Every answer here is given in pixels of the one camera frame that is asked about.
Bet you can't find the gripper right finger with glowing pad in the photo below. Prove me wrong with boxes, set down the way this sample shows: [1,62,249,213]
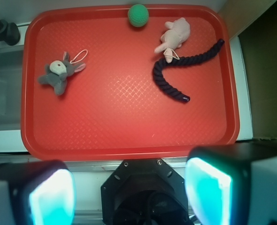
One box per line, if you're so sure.
[184,142,277,225]

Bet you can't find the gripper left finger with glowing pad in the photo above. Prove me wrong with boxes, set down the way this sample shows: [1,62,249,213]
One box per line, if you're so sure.
[0,160,76,225]

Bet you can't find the pink plush bunny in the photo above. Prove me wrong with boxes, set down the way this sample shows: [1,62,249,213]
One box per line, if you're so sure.
[154,17,191,63]

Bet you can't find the black octagonal mounting plate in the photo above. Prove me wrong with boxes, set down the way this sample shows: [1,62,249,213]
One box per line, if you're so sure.
[100,159,193,225]

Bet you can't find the red plastic tray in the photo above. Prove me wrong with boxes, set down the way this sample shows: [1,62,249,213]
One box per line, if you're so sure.
[21,5,239,161]

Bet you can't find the grey plush donkey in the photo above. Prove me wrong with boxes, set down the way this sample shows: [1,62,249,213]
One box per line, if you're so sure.
[37,49,88,96]

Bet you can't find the clear plastic bin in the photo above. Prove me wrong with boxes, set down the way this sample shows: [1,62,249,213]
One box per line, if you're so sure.
[0,46,23,131]

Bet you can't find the green textured ball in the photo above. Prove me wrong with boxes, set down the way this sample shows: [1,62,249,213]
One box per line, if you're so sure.
[128,4,149,28]

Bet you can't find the dark navy twisted rope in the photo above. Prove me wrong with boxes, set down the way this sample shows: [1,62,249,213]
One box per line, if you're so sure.
[152,38,225,104]

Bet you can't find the black clamp mount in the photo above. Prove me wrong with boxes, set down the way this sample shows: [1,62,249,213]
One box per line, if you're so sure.
[0,19,21,46]

